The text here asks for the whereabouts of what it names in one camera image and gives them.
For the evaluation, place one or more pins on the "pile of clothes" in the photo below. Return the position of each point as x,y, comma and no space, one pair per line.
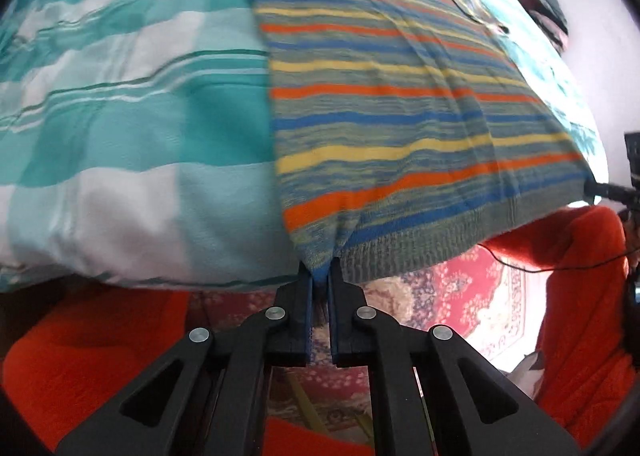
550,18

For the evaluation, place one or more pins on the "striped knit sweater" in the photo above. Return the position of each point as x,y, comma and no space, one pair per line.
404,134

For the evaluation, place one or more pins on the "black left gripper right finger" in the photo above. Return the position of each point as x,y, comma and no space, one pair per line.
431,392

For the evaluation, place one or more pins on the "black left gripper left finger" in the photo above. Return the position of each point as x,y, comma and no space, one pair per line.
207,394

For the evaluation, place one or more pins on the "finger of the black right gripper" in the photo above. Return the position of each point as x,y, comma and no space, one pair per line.
616,193

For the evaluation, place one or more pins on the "teal white plaid bedspread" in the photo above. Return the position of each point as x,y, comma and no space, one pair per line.
137,145

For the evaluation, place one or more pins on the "red patterned rug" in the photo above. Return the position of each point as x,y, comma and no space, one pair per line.
497,309

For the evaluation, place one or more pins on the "orange red garment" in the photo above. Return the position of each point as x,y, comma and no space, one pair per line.
98,339

